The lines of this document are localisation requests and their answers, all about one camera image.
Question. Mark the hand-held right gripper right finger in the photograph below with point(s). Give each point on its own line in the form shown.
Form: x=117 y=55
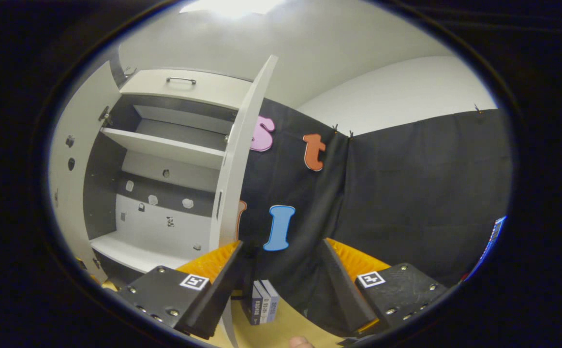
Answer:
x=346 y=295

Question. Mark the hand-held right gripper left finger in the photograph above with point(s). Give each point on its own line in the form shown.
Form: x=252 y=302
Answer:
x=215 y=299

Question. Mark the white cabinet door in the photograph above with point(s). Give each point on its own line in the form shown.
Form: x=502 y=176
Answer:
x=242 y=145
x=78 y=125

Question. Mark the grey and white cabinet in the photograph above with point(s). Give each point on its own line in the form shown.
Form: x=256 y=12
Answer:
x=165 y=217

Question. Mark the white cabinet shelf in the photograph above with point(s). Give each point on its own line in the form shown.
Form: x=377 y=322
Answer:
x=165 y=147

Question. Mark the white cabinet drawer front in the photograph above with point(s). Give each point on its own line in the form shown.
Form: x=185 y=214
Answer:
x=213 y=92

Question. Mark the metal door hinge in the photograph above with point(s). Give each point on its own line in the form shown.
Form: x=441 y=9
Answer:
x=105 y=116

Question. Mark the small dark box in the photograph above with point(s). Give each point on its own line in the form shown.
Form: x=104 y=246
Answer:
x=253 y=304

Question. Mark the small grey box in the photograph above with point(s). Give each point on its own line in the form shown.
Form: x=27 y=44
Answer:
x=271 y=299

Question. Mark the black backdrop cloth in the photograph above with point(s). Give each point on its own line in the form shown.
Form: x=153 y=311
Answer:
x=406 y=193

